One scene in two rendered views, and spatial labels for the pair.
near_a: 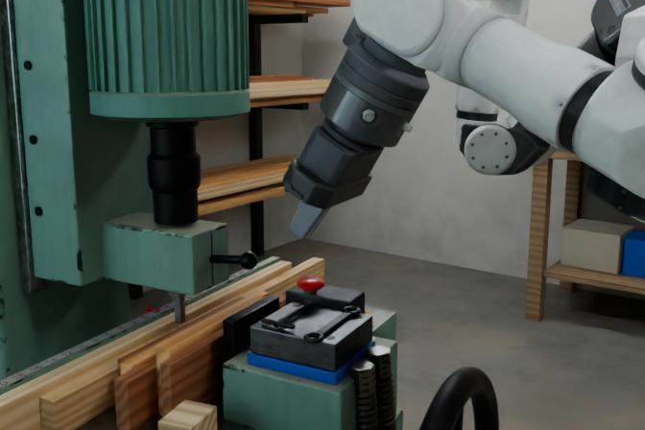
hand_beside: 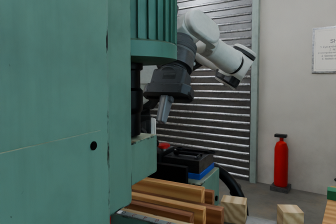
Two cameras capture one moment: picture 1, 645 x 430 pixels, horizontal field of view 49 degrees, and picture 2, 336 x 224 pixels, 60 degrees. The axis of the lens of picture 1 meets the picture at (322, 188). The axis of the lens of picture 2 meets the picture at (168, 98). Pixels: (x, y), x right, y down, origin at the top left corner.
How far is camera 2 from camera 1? 1.01 m
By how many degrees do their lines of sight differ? 91
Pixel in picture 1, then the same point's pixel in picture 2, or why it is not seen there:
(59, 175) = (122, 109)
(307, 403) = (215, 179)
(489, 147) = not seen: hidden behind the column
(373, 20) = (202, 28)
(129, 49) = (173, 16)
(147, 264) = (138, 165)
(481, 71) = (222, 50)
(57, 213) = (118, 146)
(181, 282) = (153, 166)
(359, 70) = (193, 46)
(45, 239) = not seen: hidden behind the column
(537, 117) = (236, 63)
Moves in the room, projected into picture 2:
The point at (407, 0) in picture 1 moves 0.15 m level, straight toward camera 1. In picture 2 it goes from (210, 24) to (272, 23)
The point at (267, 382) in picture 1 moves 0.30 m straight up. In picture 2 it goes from (209, 180) to (210, 39)
